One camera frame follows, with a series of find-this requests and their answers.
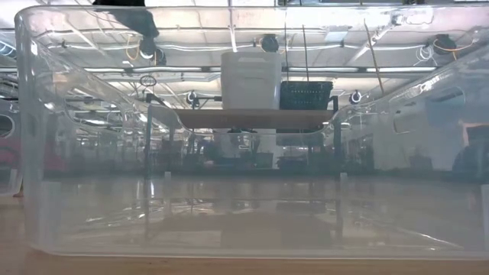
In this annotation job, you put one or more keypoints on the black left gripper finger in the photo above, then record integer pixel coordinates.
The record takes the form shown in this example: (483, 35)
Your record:
(143, 23)

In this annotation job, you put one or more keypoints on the pink-framed monitor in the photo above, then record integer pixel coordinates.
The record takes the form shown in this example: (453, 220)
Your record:
(477, 133)

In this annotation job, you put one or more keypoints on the wooden shelf with black legs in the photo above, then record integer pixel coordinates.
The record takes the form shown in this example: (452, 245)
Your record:
(252, 119)

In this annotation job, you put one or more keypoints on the black metal table frame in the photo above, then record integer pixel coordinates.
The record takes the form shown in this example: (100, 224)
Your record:
(248, 173)

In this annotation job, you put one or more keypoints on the person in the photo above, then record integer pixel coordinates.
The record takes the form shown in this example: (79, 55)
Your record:
(464, 160)

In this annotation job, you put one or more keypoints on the black slotted plastic basket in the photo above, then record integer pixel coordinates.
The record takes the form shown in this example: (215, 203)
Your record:
(305, 86)
(305, 99)

